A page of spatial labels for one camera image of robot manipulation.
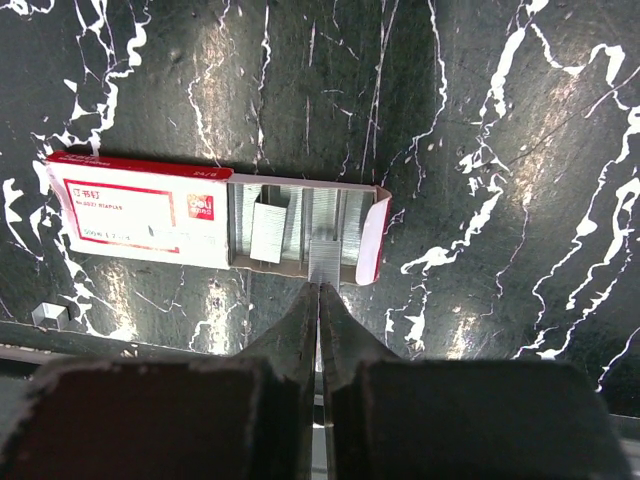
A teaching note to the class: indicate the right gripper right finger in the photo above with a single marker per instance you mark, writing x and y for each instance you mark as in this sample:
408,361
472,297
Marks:
390,418

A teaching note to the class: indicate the small silver staple piece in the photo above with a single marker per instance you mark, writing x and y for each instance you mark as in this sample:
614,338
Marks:
49,315

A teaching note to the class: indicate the silver staple strip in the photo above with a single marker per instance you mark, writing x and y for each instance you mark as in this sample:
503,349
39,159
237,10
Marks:
324,262
268,227

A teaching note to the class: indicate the black marble pattern mat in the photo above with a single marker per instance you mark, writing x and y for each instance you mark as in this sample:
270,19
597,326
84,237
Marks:
506,131

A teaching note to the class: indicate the white staple box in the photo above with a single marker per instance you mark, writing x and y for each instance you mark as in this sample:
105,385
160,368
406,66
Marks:
202,215

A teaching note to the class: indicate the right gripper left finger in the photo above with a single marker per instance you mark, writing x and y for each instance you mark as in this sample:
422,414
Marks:
246,416

